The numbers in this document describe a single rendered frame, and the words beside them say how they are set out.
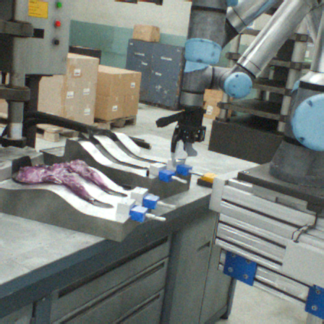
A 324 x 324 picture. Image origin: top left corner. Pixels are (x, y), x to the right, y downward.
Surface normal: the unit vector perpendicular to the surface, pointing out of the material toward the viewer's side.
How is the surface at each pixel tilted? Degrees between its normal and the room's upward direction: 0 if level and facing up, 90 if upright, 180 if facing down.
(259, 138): 90
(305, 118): 98
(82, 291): 90
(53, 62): 90
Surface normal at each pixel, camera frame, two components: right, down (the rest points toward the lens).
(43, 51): 0.83, 0.25
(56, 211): -0.28, 0.22
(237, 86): 0.12, 0.28
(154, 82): -0.53, 0.15
